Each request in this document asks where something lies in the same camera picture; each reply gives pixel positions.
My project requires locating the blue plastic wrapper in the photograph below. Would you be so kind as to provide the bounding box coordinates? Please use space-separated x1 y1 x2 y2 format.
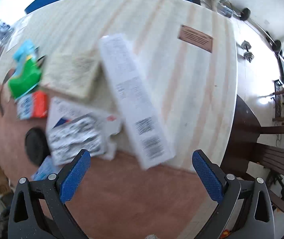
31 156 62 181

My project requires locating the silver blister pack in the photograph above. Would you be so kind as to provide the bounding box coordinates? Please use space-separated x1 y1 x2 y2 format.
47 114 107 166

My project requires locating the white medicine carton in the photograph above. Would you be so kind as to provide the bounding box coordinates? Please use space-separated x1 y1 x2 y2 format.
46 97 122 166

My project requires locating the long white box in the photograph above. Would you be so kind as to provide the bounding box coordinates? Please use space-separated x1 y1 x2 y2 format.
99 34 175 169

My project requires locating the red blue milk carton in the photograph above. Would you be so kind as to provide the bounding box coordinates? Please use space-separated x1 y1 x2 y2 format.
16 90 48 120

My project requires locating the cream medicine box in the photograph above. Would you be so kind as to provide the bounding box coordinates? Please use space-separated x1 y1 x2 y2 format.
40 51 101 101

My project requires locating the blue green snack bag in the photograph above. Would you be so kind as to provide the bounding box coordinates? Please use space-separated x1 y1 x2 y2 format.
8 39 42 99

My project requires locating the dark wooden chair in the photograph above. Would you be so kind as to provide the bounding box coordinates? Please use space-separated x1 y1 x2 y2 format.
220 94 284 216

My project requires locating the black round lid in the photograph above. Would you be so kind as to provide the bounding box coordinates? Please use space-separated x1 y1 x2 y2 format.
25 127 50 167

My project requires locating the small dumbbell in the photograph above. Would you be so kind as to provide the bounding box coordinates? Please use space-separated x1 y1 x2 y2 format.
241 40 254 63

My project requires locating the brown mat label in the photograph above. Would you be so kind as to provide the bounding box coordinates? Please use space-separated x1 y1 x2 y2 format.
178 25 213 53

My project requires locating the barbell weight rack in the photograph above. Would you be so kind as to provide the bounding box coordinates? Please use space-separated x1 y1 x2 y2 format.
212 0 282 54

